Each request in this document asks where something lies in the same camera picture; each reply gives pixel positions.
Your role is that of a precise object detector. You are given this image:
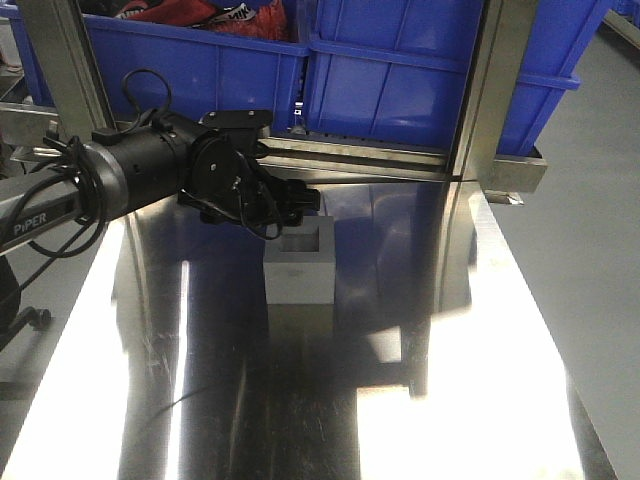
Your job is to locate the right blue bin on rack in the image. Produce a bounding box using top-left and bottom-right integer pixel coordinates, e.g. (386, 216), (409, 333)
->
(304, 1), (610, 156)

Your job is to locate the red Nike clothing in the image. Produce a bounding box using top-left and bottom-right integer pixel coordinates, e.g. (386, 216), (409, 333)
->
(79, 0), (296, 43)

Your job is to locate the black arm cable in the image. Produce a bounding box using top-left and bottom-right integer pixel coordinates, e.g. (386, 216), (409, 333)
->
(29, 68), (284, 260)

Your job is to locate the black chair base caster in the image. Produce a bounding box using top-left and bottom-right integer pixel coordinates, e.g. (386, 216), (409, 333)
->
(1, 307), (52, 350)

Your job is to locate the gray square base block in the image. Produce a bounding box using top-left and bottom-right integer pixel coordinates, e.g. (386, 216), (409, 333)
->
(263, 216), (336, 305)

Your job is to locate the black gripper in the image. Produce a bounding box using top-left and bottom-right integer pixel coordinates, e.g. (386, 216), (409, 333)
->
(234, 175), (320, 235)

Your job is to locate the stainless steel rack frame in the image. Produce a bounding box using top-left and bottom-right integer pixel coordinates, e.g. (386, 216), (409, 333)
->
(0, 0), (550, 209)

